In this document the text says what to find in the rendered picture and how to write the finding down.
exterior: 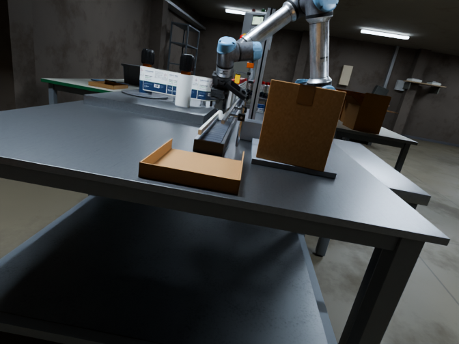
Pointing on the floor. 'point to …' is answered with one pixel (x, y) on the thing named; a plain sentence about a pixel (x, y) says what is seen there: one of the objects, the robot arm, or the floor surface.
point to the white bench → (78, 87)
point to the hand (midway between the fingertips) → (225, 111)
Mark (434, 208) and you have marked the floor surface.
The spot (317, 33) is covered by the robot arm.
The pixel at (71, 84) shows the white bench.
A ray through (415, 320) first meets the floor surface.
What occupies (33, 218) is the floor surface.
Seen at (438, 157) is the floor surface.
